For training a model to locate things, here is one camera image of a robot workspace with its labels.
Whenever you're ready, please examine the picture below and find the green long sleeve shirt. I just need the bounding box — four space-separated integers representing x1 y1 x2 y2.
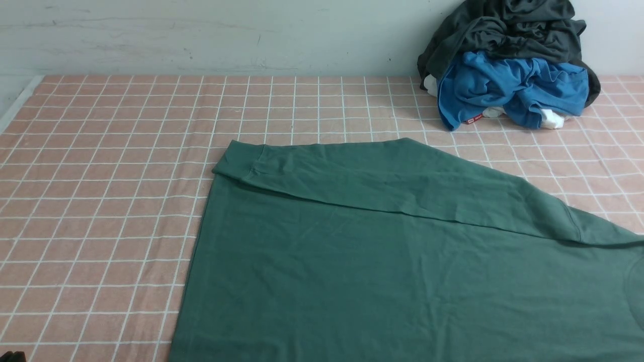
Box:
168 138 643 361

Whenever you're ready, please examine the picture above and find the blue crumpled garment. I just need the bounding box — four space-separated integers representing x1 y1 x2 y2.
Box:
437 51 590 131

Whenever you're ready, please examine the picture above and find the dark grey crumpled garment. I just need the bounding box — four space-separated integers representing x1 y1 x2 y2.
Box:
417 1 602 106

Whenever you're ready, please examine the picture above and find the pink checkered tablecloth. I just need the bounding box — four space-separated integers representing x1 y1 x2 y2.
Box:
1 75 643 361

